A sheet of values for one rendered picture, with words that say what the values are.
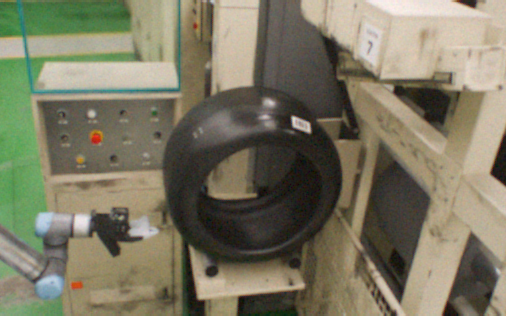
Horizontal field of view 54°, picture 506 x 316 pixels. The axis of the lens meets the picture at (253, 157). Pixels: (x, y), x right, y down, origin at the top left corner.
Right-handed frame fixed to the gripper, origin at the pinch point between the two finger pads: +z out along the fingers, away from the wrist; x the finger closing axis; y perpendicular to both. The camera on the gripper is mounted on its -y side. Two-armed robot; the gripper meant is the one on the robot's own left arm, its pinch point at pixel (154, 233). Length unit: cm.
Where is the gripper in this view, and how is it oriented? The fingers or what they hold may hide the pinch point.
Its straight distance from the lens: 166.2
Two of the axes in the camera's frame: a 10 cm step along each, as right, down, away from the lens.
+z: 9.6, 0.7, 2.8
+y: 1.9, -8.8, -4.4
